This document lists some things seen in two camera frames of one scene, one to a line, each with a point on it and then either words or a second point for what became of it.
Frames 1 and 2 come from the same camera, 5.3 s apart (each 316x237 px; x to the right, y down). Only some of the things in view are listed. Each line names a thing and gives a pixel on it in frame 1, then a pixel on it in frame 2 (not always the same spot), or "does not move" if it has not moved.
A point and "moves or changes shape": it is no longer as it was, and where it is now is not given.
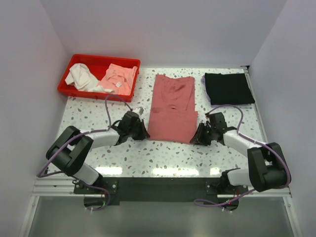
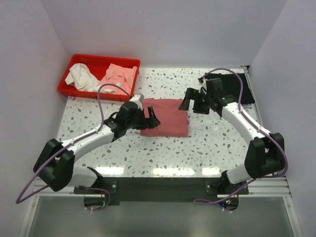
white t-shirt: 84,80 does not move
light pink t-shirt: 119,78 does not move
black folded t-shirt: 231,89 does not move
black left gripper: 143,134 to 149,124
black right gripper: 197,138 to 190,94
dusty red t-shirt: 173,117 moves or changes shape
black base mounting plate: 100,196 does not move
